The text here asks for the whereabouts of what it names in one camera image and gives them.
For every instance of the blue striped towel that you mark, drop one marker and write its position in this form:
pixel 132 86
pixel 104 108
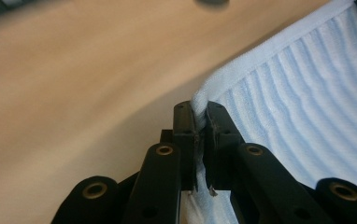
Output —
pixel 307 109

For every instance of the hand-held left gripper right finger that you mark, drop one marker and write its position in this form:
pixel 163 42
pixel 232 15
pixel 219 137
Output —
pixel 221 146

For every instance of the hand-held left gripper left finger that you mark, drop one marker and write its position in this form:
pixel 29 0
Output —
pixel 184 140

